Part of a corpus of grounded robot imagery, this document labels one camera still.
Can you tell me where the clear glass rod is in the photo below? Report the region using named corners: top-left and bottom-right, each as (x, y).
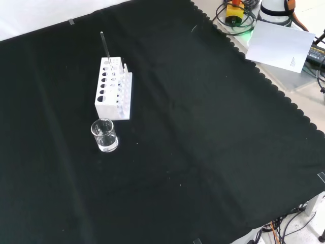
top-left (100, 31), bottom-right (116, 76)

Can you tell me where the white test tube rack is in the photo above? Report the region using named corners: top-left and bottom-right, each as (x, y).
top-left (94, 57), bottom-right (134, 120)

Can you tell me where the black bench cloth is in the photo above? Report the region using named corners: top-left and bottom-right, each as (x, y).
top-left (0, 0), bottom-right (325, 244)

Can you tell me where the clear glass beaker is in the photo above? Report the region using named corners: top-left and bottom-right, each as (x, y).
top-left (90, 118), bottom-right (119, 153)

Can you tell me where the yellow stop button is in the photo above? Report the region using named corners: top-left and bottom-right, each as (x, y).
top-left (224, 0), bottom-right (246, 26)

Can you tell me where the pale board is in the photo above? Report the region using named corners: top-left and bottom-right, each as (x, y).
top-left (245, 20), bottom-right (316, 75)

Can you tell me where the black power adapter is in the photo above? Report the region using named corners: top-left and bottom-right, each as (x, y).
top-left (304, 42), bottom-right (325, 72)

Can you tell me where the black looped cable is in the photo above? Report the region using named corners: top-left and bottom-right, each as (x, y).
top-left (215, 0), bottom-right (257, 36)

